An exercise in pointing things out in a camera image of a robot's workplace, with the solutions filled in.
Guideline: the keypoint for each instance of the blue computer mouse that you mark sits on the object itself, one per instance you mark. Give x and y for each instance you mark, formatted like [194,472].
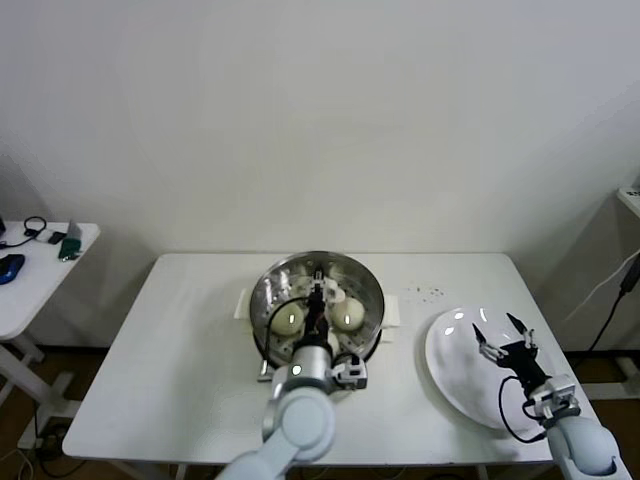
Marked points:
[11,267]

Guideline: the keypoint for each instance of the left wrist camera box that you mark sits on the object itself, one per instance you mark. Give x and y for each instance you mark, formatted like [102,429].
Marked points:
[352,375]

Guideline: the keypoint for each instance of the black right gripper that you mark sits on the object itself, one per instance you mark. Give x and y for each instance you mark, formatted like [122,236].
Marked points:
[522,362]

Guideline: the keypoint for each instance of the black headphones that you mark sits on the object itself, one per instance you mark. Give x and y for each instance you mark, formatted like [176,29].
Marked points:
[34,225]

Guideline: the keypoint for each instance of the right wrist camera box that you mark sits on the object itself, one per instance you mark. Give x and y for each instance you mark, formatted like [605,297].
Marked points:
[555,395]

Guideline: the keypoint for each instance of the small white box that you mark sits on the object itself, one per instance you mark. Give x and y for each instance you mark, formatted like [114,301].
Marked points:
[42,235]

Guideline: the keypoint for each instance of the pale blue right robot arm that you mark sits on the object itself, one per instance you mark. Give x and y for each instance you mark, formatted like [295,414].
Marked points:
[585,445]

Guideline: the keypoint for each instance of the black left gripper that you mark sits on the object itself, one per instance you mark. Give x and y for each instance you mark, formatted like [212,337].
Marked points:
[316,320]

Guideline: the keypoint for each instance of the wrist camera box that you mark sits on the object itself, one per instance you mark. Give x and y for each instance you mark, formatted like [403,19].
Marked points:
[555,395]
[352,375]

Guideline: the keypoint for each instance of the stainless steel steamer basket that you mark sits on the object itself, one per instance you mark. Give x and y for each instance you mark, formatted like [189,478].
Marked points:
[265,300]

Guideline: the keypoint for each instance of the white round plate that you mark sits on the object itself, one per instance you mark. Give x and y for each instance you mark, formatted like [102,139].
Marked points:
[450,360]

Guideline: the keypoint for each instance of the white side table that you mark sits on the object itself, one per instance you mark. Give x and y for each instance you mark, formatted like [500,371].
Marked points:
[30,305]

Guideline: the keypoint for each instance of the black phone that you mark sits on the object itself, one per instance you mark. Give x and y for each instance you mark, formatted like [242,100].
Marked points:
[56,237]

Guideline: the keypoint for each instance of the grey tilted card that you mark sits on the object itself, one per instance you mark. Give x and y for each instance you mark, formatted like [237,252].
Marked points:
[74,229]

